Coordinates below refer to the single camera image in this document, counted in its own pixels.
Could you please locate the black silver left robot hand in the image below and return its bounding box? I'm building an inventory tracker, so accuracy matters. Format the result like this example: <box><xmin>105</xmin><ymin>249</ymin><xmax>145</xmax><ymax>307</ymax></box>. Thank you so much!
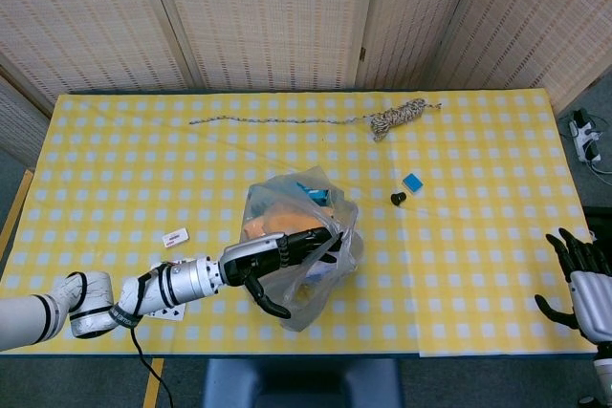
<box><xmin>219</xmin><ymin>227</ymin><xmax>344</xmax><ymax>320</ymax></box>

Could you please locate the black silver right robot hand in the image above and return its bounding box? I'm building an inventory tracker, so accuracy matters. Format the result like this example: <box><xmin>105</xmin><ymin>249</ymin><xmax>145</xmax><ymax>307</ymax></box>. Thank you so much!
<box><xmin>534</xmin><ymin>227</ymin><xmax>612</xmax><ymax>345</ymax></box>

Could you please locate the clear plastic bag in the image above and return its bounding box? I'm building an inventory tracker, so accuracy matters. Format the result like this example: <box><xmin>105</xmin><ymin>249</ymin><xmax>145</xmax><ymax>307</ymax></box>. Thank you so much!
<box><xmin>241</xmin><ymin>164</ymin><xmax>366</xmax><ymax>334</ymax></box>

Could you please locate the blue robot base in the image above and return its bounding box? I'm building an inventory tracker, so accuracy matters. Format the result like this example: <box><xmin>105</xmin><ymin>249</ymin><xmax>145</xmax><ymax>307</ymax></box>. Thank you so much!
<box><xmin>202</xmin><ymin>358</ymin><xmax>405</xmax><ymax>408</ymax></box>

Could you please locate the blue plastic object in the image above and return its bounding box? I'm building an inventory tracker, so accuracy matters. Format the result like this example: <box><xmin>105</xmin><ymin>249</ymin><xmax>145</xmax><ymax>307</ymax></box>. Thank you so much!
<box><xmin>290</xmin><ymin>180</ymin><xmax>332</xmax><ymax>207</ymax></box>

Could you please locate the orange plush toy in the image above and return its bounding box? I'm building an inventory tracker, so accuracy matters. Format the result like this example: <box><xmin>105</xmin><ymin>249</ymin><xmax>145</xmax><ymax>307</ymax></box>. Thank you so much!
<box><xmin>242</xmin><ymin>205</ymin><xmax>337</xmax><ymax>243</ymax></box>

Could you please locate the small white red box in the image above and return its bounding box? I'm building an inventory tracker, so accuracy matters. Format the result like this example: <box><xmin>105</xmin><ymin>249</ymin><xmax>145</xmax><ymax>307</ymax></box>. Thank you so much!
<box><xmin>162</xmin><ymin>229</ymin><xmax>191</xmax><ymax>249</ymax></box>

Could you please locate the yellow white checkered tablecloth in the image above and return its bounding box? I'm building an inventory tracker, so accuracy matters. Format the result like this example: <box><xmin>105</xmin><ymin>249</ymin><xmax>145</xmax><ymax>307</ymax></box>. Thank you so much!
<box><xmin>0</xmin><ymin>87</ymin><xmax>597</xmax><ymax>359</ymax></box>

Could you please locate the white power strip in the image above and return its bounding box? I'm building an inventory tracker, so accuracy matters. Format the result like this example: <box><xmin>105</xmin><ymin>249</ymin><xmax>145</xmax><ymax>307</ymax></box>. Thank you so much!
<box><xmin>567</xmin><ymin>108</ymin><xmax>604</xmax><ymax>163</ymax></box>

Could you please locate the blue white eraser block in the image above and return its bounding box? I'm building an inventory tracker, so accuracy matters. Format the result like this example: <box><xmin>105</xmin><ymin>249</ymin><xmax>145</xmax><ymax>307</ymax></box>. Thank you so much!
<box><xmin>401</xmin><ymin>173</ymin><xmax>425</xmax><ymax>196</ymax></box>

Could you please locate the beige woven folding screen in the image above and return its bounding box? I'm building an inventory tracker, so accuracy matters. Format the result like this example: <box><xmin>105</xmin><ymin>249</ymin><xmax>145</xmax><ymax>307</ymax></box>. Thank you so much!
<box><xmin>0</xmin><ymin>0</ymin><xmax>612</xmax><ymax>168</ymax></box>

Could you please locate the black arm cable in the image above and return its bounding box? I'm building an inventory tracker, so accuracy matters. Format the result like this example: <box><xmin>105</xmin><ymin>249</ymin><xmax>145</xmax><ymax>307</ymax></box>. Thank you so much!
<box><xmin>127</xmin><ymin>271</ymin><xmax>176</xmax><ymax>408</ymax></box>

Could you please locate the braided patterned rope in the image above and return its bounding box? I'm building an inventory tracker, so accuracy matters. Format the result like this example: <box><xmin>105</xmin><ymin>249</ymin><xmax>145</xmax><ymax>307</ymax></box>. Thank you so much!
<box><xmin>188</xmin><ymin>97</ymin><xmax>443</xmax><ymax>143</ymax></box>

